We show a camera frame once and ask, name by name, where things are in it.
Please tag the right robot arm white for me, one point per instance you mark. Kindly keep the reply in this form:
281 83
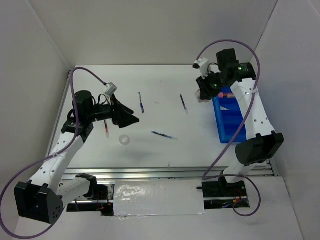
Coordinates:
261 141

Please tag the red pen refill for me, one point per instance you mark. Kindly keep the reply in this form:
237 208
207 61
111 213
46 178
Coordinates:
106 128

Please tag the clear tape roll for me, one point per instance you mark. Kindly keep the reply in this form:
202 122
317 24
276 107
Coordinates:
124 139

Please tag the blue pen refill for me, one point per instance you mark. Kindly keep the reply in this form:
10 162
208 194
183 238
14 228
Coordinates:
164 135

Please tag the white foil sheet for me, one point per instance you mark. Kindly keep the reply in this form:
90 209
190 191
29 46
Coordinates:
157 198

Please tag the blue compartment tray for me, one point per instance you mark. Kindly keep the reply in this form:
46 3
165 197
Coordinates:
228 121

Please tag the white eraser box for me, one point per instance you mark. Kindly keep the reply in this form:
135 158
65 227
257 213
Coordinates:
223 108

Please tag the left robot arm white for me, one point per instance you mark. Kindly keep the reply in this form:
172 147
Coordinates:
43 197

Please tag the pink glue stick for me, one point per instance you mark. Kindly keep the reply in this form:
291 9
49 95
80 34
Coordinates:
226 95

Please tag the purple pen refill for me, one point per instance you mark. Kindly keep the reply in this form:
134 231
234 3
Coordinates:
183 104

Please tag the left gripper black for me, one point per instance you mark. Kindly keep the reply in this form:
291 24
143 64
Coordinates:
122 118

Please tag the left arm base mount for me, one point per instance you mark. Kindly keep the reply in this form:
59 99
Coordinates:
99 193

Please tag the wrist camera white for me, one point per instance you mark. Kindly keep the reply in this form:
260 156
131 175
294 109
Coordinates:
202 64
110 89

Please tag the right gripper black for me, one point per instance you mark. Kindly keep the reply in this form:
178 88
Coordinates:
206 92

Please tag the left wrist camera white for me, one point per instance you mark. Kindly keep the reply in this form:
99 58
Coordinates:
110 89

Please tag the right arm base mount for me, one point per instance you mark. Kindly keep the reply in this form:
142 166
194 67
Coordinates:
222 195

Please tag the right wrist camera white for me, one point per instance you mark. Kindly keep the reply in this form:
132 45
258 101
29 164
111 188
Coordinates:
202 64

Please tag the blue ballpoint pen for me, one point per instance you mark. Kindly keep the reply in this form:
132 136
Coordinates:
141 103

